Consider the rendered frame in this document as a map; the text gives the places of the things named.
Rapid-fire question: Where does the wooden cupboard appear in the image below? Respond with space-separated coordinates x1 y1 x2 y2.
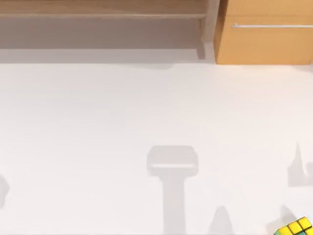
213 0 313 66

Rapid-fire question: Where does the open wooden shelf unit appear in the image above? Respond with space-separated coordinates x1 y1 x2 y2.
0 0 221 61

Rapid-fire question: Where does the wooden drawer front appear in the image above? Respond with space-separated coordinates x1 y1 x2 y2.
216 15 313 65

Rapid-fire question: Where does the colourful puzzle cube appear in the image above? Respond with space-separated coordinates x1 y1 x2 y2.
273 216 313 235

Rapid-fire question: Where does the long metal handle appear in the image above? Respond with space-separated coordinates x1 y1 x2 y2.
231 23 313 28

